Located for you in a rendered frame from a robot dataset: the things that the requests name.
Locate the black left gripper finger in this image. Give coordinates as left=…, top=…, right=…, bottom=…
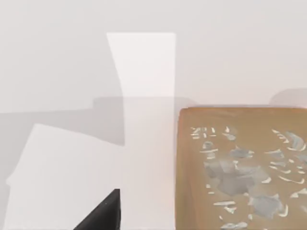
left=72, top=188, right=121, bottom=230

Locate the brown book with grey print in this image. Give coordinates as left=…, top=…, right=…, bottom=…
left=174, top=107, right=307, bottom=230

